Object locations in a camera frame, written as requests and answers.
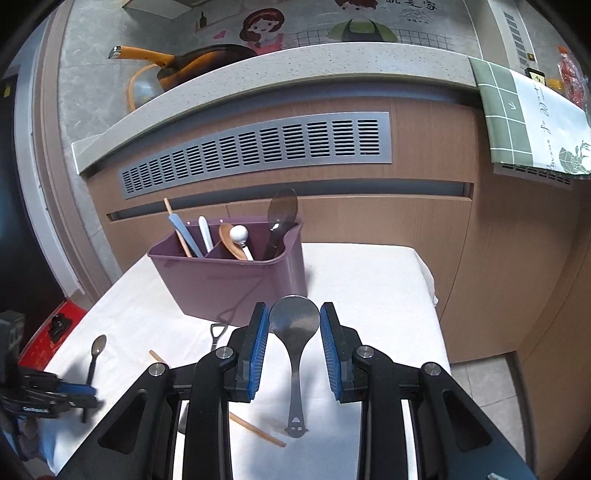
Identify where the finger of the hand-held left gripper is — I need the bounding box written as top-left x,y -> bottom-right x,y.
18,369 -> 99,398
0,394 -> 106,418

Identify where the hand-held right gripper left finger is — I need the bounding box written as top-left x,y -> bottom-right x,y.
55,301 -> 270,480

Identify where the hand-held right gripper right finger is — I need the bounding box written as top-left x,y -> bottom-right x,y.
320,302 -> 539,480

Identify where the large metal spoon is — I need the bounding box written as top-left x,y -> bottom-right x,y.
269,295 -> 321,437

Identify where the small metal spoon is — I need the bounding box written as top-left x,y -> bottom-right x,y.
82,334 -> 108,423

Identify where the purple plastic utensil holder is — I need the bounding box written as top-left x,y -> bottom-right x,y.
148,217 -> 309,324

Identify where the wooden chopstick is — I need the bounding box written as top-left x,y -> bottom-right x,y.
163,198 -> 194,258
148,350 -> 287,448

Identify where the white plastic spoon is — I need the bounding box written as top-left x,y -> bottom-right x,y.
198,216 -> 214,254

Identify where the blue-grey plastic spoon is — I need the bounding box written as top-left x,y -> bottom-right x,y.
168,213 -> 205,259

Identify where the dark translucent spoon black handle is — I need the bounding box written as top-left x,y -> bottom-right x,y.
262,188 -> 298,261

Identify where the wooden spoon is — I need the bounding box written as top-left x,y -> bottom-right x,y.
218,223 -> 247,261

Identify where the white round-head spoon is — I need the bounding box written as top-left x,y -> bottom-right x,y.
230,224 -> 254,261

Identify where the wooden cabinet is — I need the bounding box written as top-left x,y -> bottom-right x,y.
85,99 -> 591,365

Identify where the long grey vent grille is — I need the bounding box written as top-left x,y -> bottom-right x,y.
117,111 -> 394,200

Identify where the small grey vent grille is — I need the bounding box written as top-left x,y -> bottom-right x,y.
493,161 -> 573,191

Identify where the grey speckled countertop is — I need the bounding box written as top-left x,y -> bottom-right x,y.
71,46 -> 591,174

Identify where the glass lid orange rim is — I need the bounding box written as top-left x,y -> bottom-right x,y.
128,64 -> 164,112

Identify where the green checkered towel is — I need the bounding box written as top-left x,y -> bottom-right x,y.
468,56 -> 591,175

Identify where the beige box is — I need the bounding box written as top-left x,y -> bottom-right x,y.
121,0 -> 204,20

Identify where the red snack packet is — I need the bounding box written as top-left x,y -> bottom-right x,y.
556,45 -> 591,114

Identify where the metal utensil handle loop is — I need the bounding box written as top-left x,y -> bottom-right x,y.
210,307 -> 237,352

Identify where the orange-handled frying pan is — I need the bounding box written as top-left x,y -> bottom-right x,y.
108,44 -> 259,93

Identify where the cartoon wall poster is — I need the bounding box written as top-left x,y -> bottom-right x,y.
203,0 -> 467,56

